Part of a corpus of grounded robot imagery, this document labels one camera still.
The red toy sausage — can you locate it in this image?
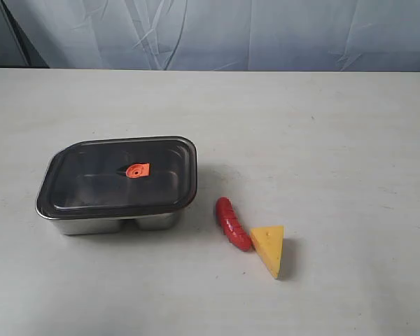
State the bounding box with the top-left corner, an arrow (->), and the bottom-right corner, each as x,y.
216,197 -> 252,252

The stainless steel lunch box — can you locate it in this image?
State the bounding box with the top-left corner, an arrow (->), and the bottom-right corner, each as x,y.
34,135 -> 199,237

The dark transparent box lid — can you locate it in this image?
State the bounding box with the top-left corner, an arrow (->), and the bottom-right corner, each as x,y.
36,135 -> 198,219

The yellow toy cheese wedge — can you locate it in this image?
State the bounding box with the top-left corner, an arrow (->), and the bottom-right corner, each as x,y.
250,225 -> 284,279

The white wrinkled backdrop curtain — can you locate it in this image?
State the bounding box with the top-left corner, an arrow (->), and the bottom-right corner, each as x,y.
6,1 -> 420,71

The dark stand behind table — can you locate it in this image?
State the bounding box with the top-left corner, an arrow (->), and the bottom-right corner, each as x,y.
0,1 -> 48,69

